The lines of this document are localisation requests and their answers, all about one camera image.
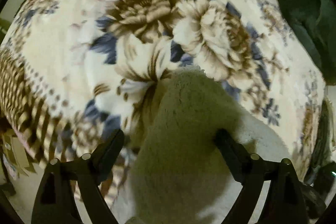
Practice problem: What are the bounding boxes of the grey fleece pants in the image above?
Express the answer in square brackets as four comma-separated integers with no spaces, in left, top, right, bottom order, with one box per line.
[112,67,290,223]

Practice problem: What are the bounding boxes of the floral bed blanket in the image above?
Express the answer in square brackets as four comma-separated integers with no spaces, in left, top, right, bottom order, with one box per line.
[0,0,329,204]

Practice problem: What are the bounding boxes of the dark green folded blanket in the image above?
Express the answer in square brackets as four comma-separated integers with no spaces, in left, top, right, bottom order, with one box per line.
[277,0,335,86]

